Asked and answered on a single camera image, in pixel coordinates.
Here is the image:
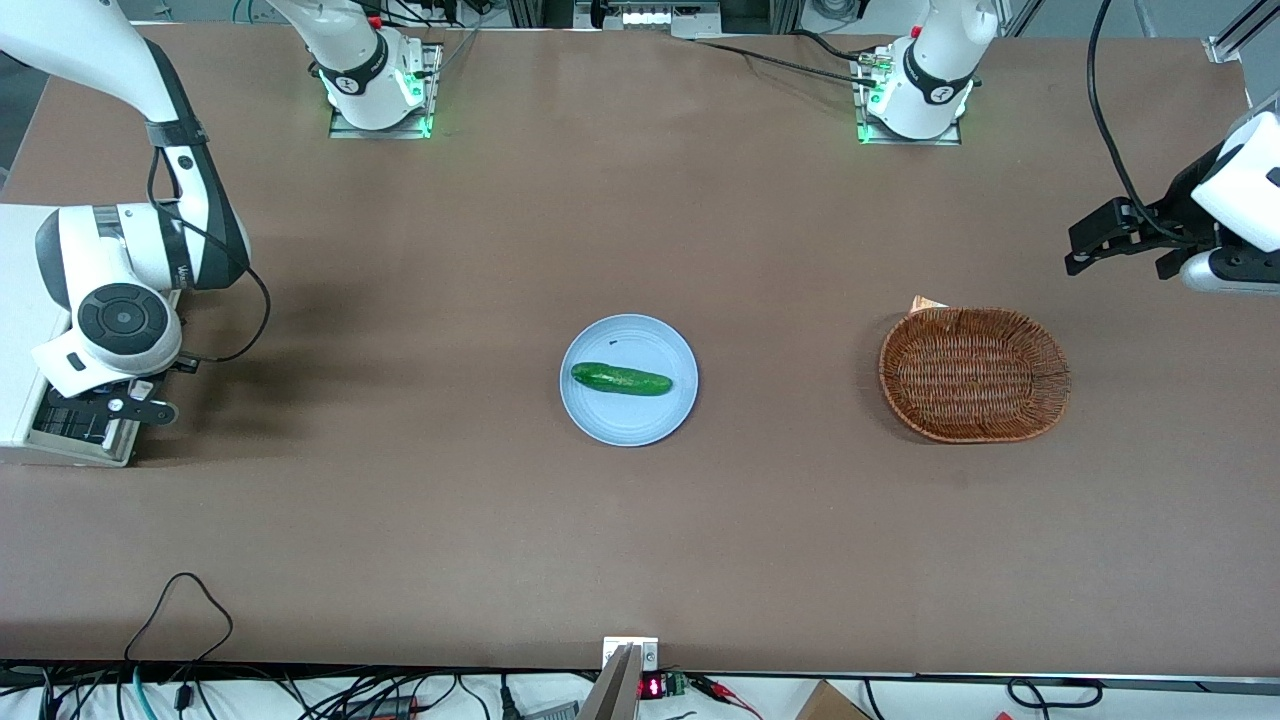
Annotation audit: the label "white lit electronics box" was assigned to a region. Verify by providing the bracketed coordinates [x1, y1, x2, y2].
[574, 0, 723, 40]

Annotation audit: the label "aluminium frame profile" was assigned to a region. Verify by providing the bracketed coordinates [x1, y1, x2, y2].
[1203, 0, 1280, 67]

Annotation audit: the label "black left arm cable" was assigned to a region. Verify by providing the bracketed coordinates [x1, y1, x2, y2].
[1086, 0, 1206, 244]

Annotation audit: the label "thin black looped cable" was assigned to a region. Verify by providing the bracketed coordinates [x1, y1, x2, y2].
[124, 571, 235, 667]

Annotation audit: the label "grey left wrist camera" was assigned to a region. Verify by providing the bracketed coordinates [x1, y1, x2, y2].
[1179, 249, 1280, 297]

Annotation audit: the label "red black clip leads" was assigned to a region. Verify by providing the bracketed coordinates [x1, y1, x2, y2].
[688, 674, 765, 719]

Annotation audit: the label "grey metal camera mount bar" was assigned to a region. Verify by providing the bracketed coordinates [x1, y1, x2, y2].
[578, 636, 661, 720]

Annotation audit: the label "light blue round plate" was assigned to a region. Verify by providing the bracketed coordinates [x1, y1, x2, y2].
[559, 314, 699, 448]

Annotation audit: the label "black coiled cable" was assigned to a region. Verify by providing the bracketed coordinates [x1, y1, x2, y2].
[1006, 677, 1105, 711]

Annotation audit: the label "brown oval wicker basket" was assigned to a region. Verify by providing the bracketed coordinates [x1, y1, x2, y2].
[878, 306, 1073, 445]

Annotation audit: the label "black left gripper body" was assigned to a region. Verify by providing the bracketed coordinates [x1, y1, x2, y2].
[1130, 140, 1242, 252]

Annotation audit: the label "black power adapter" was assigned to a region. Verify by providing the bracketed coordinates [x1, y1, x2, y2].
[343, 694, 418, 720]

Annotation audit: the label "black cable to arm base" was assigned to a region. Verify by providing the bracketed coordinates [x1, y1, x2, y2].
[694, 28, 883, 88]

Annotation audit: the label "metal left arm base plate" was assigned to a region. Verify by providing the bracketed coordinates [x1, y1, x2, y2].
[852, 48, 964, 148]

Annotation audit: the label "glass oven door with handle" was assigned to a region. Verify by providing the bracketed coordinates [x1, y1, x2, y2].
[25, 396, 138, 467]

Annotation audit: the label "white toaster oven body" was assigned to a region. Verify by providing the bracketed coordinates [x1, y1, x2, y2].
[0, 204, 138, 469]

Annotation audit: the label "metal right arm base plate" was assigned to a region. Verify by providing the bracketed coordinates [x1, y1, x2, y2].
[329, 41, 444, 140]

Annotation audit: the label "brown cardboard box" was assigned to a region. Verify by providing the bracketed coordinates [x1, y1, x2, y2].
[794, 679, 873, 720]

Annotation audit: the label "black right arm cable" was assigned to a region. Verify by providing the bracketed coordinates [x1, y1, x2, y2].
[146, 148, 273, 375]

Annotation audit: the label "green cucumber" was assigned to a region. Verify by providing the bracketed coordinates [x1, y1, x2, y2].
[570, 362, 675, 398]

